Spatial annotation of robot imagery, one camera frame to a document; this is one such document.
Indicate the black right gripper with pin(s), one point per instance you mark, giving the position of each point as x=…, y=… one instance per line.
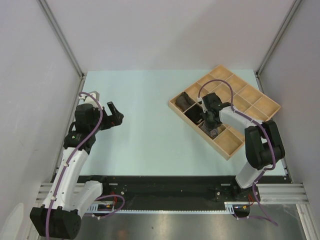
x=209, y=125

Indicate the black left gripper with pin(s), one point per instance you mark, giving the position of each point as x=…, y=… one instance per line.
x=114, y=120

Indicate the grey striped underwear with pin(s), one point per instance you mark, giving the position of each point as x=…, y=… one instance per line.
x=212, y=133

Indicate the black underwear beige waistband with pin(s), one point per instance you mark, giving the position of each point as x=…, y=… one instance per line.
x=195, y=114

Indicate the brown underwear beige waistband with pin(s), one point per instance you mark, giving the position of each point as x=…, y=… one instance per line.
x=184, y=101

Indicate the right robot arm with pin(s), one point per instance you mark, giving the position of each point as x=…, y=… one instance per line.
x=263, y=143

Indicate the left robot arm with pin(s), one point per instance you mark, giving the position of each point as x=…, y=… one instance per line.
x=60, y=214

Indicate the wooden compartment tray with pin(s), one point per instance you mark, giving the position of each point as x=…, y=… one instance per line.
x=229, y=87

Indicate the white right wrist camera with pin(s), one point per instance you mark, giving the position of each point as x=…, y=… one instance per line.
x=200, y=101

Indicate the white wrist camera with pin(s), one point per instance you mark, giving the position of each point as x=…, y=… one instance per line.
x=200, y=101
x=90, y=98

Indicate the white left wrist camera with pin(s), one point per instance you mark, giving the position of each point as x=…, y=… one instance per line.
x=90, y=98

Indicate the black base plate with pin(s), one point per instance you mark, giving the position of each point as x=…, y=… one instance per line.
x=172, y=193

